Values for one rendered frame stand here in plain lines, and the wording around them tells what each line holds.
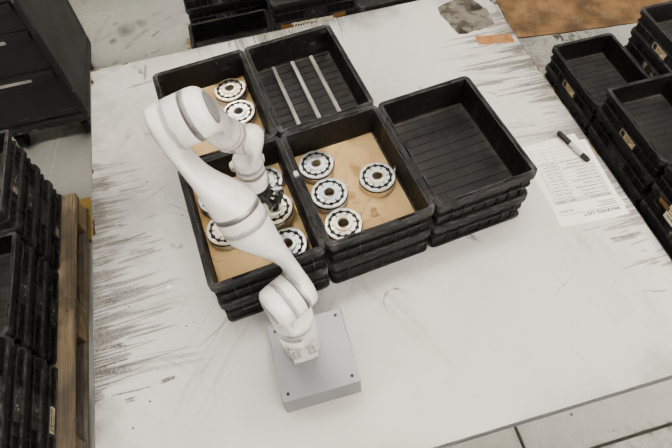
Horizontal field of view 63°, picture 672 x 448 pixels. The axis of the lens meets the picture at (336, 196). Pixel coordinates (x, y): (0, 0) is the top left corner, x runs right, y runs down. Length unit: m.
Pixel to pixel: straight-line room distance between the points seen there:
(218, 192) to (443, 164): 0.84
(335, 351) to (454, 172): 0.61
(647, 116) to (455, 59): 0.88
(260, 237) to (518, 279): 0.85
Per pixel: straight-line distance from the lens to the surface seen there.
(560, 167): 1.87
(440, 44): 2.20
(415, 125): 1.73
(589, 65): 2.90
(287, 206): 1.50
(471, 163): 1.65
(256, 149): 1.23
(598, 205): 1.82
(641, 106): 2.63
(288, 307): 1.10
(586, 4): 3.72
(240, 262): 1.49
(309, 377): 1.38
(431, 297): 1.56
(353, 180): 1.59
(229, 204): 0.98
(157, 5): 3.82
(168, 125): 0.92
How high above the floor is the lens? 2.12
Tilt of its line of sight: 56 degrees down
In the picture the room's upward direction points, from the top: 5 degrees counter-clockwise
